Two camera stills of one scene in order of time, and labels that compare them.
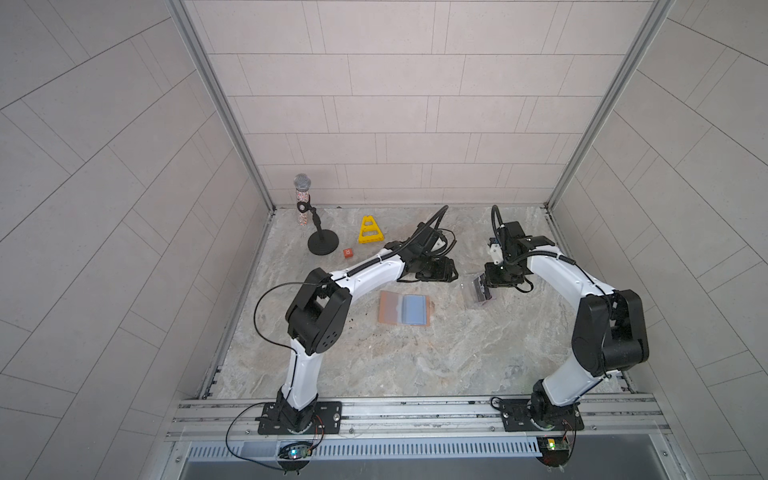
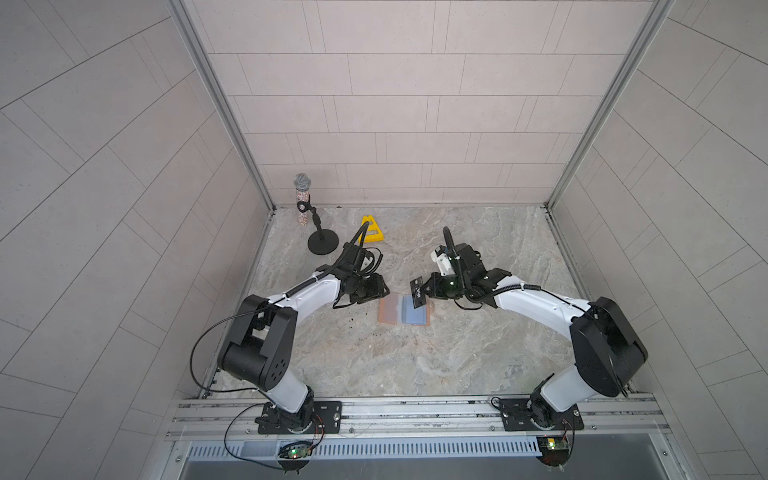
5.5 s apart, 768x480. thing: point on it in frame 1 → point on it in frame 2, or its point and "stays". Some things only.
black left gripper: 442,274 → 376,288
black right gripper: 493,280 → 434,282
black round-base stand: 322,242 stays
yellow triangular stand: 369,239 stays
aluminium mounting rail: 607,419 stays
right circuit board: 553,451 stays
